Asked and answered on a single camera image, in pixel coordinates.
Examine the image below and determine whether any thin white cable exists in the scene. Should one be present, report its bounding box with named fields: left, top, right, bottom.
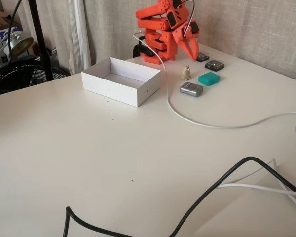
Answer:
left=226, top=158, right=296, bottom=212

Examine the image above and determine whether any teal green cube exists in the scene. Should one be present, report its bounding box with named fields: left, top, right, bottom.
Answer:
left=197, top=72, right=221, bottom=86

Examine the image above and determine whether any beige fabric curtain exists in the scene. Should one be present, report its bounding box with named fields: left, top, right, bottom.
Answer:
left=83, top=0, right=296, bottom=83

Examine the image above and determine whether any thick black cable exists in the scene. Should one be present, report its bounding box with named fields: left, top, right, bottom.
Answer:
left=63, top=156, right=296, bottom=237

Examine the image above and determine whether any white sheer curtain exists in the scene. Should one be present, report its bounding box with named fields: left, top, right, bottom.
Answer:
left=19, top=0, right=94, bottom=76

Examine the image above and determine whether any grey metal block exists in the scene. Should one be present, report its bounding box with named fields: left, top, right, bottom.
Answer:
left=179, top=82, right=204, bottom=98

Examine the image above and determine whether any black floor fan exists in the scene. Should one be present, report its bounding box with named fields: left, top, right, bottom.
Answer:
left=0, top=63, right=71, bottom=98

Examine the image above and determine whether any silver desk lamp head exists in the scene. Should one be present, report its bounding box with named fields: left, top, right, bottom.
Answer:
left=3, top=31, right=35, bottom=60

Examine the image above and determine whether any black lamp pole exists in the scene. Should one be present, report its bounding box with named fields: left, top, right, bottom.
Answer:
left=27, top=0, right=54, bottom=82

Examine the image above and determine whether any long white robot cable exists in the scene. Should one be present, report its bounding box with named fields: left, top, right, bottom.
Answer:
left=132, top=31, right=296, bottom=129

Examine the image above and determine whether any black table clamp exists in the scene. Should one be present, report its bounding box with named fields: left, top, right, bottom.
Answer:
left=133, top=44, right=155, bottom=59

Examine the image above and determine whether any thick white cable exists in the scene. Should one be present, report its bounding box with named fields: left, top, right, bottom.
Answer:
left=216, top=183, right=296, bottom=198

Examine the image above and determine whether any black lamp cable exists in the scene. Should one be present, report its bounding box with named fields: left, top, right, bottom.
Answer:
left=7, top=0, right=23, bottom=61

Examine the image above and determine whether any servo wire bundle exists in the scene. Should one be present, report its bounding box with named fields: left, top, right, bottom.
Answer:
left=175, top=0, right=196, bottom=38

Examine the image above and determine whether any white cardboard box bin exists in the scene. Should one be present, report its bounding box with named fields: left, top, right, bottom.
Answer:
left=80, top=56, right=162, bottom=108

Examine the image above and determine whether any brown cardboard box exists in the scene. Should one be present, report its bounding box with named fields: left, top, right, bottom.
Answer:
left=0, top=9, right=24, bottom=34

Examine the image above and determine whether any large black square case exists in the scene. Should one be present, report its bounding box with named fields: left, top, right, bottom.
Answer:
left=204, top=59, right=224, bottom=72

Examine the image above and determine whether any small beige bear figurine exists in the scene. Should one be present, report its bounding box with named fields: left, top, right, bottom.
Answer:
left=181, top=64, right=192, bottom=81

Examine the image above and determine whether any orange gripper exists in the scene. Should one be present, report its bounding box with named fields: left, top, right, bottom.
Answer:
left=172, top=21, right=201, bottom=62

